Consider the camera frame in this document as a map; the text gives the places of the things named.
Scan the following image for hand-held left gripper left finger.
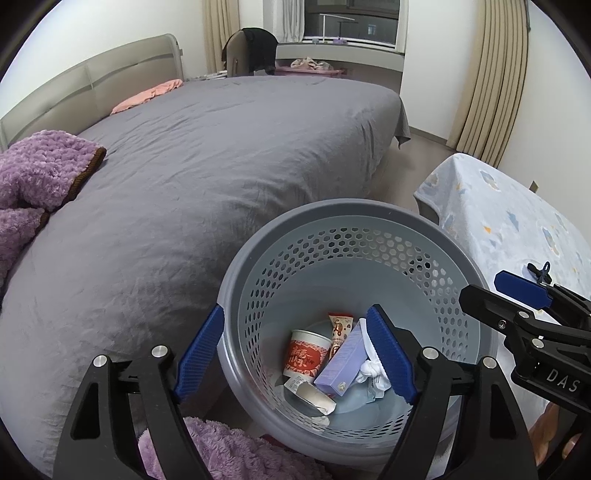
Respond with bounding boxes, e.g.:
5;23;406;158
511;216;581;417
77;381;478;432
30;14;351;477
53;305;227;480

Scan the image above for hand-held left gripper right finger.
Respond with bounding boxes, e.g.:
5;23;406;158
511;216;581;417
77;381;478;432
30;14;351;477
366;305;539;480

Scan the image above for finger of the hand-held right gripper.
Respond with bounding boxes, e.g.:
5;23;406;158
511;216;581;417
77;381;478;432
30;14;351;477
494;271;591;319
458;285;546;340

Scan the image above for light purple box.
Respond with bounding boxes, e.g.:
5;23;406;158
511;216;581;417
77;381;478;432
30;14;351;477
314;320;370;400

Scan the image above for brown and red snack wrapper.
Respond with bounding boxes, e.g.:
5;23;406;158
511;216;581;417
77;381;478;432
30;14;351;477
328;313;354;358

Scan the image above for red and white paper cup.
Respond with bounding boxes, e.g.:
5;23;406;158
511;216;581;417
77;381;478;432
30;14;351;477
283;329;332;378

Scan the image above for grey perforated plastic basket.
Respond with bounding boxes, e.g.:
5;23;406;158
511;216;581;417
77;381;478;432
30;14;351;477
216;199;502;455

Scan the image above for person's right hand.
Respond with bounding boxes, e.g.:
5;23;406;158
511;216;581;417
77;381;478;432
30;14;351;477
529;401;585;467

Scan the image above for black clip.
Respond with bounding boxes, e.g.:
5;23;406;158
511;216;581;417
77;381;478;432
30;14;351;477
526;261;552;283

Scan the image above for purple fluffy rug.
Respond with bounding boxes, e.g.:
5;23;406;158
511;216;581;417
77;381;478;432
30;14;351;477
139;418;335;480

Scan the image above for bed with grey sheet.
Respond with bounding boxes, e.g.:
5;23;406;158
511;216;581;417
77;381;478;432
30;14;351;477
0;74;411;478

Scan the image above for beige curtain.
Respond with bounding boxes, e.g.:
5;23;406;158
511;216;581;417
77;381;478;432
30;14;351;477
445;0;529;169
202;0;241;77

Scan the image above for purple fluffy blanket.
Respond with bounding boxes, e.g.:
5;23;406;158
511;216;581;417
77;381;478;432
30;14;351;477
0;130;108;296

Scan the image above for pink pillow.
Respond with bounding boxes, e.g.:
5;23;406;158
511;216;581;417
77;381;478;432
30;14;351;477
111;79;184;114

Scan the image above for white window desk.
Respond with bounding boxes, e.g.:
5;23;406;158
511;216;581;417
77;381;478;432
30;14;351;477
276;41;406;93

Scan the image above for pink basin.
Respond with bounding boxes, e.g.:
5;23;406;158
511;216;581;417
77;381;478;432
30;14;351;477
276;58;347;79

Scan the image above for beige padded headboard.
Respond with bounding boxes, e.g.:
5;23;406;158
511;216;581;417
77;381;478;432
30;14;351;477
0;33;185;148

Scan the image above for chair with black clothing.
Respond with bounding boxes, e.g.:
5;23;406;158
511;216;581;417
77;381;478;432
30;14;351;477
222;28;279;77

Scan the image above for dark window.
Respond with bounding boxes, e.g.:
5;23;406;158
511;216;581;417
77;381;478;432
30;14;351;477
302;0;400;47

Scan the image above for thin desk lamp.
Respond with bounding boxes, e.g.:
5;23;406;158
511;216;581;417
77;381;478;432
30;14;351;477
322;13;358;43

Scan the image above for white sheer curtain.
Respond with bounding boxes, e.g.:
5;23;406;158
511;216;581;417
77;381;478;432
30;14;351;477
263;0;305;44

